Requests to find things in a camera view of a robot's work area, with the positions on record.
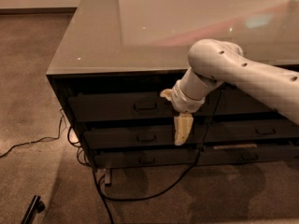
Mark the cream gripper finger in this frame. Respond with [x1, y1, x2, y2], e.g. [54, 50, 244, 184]
[174, 113, 193, 146]
[160, 89, 172, 99]

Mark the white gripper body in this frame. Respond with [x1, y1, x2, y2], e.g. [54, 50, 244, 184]
[171, 80, 206, 113]

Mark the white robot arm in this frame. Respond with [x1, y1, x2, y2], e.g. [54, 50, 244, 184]
[160, 39, 299, 146]

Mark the grey cabinet with glossy top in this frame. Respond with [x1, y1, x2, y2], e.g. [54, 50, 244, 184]
[47, 0, 299, 169]

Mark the black object on floor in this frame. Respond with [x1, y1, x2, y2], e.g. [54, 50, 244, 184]
[21, 195, 45, 224]

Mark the dark wall baseboard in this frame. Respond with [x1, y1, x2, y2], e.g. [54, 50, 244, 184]
[0, 7, 77, 15]

